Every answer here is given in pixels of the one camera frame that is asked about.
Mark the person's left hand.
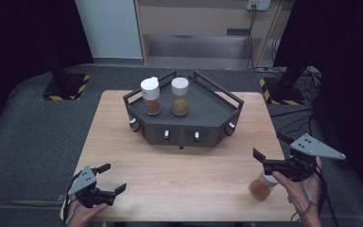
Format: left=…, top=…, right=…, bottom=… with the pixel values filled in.
left=60, top=195, right=109, bottom=227

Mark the white wall socket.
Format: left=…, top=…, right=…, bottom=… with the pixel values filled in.
left=246, top=0, right=272, bottom=12

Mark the black curtain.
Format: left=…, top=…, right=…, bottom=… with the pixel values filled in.
left=273, top=0, right=363, bottom=206
left=0, top=0, right=95, bottom=141

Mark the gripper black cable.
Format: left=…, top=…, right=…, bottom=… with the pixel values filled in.
left=62, top=171, right=83, bottom=225
left=314, top=165, right=340, bottom=227

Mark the person's right hand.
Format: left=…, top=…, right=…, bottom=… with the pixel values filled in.
left=271, top=155, right=324, bottom=219

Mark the black floor cable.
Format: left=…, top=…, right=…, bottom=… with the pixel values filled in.
left=269, top=107, right=316, bottom=136

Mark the black corner storage rack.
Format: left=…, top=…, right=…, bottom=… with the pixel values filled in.
left=122, top=70, right=245, bottom=150

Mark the pale powder spice jar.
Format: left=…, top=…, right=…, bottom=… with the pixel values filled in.
left=170, top=77, right=190, bottom=117

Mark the tangle of black cables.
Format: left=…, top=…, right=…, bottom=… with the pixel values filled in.
left=296, top=65, right=323, bottom=102

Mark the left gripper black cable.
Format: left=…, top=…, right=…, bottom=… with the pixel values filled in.
left=62, top=171, right=83, bottom=225

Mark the black stand with striped base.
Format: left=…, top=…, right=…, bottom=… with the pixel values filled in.
left=41, top=46, right=91, bottom=102
left=258, top=56, right=313, bottom=106

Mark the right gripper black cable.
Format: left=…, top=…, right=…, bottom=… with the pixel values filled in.
left=314, top=165, right=340, bottom=227

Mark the orange powder spice jar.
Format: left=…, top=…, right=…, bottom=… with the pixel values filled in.
left=249, top=169, right=280, bottom=201

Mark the white panel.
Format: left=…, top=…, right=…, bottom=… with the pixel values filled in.
left=75, top=0, right=144, bottom=61

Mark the wooden cabinet frame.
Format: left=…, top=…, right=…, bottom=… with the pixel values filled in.
left=133, top=0, right=285, bottom=69

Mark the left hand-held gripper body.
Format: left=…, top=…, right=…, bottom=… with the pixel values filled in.
left=67, top=166, right=118, bottom=209

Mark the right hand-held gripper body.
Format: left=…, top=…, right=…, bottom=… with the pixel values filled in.
left=262, top=133, right=347, bottom=183

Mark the flip-cap spice jar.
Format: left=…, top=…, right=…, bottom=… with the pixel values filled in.
left=140, top=76, right=163, bottom=116

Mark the black cable from socket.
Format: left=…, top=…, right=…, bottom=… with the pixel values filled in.
left=246, top=5, right=259, bottom=71

